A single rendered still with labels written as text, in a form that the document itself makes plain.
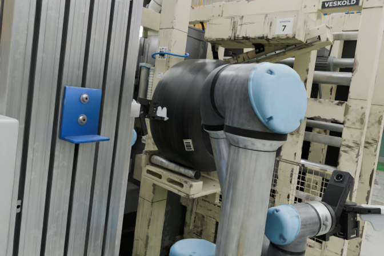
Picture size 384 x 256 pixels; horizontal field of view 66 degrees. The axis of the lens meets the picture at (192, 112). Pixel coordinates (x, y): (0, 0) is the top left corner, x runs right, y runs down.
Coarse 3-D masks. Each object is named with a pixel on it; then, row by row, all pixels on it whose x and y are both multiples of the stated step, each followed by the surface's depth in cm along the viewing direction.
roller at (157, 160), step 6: (156, 156) 165; (156, 162) 162; (162, 162) 159; (168, 162) 157; (174, 162) 155; (168, 168) 156; (174, 168) 153; (180, 168) 150; (186, 168) 148; (186, 174) 147; (192, 174) 144; (198, 174) 145
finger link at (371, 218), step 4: (360, 216) 72; (364, 216) 72; (368, 216) 72; (372, 216) 72; (376, 216) 72; (380, 216) 72; (364, 220) 72; (368, 220) 72; (372, 220) 72; (376, 220) 72; (380, 220) 72; (372, 224) 72; (376, 224) 72; (380, 224) 72; (376, 228) 72; (380, 228) 72
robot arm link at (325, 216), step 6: (312, 204) 66; (318, 204) 67; (318, 210) 65; (324, 210) 66; (324, 216) 65; (330, 216) 66; (324, 222) 64; (330, 222) 65; (324, 228) 65; (318, 234) 65
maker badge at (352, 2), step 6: (330, 0) 167; (336, 0) 165; (342, 0) 162; (348, 0) 160; (354, 0) 158; (324, 6) 169; (330, 6) 166; (336, 6) 164; (342, 6) 162; (348, 6) 160
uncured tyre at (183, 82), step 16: (176, 64) 154; (192, 64) 147; (208, 64) 143; (224, 64) 148; (160, 80) 149; (176, 80) 141; (192, 80) 136; (160, 96) 143; (176, 96) 136; (192, 96) 133; (176, 112) 134; (192, 112) 133; (160, 128) 143; (176, 128) 135; (192, 128) 134; (160, 144) 148; (176, 144) 138; (192, 144) 136; (208, 144) 184; (176, 160) 150; (192, 160) 141; (208, 160) 145
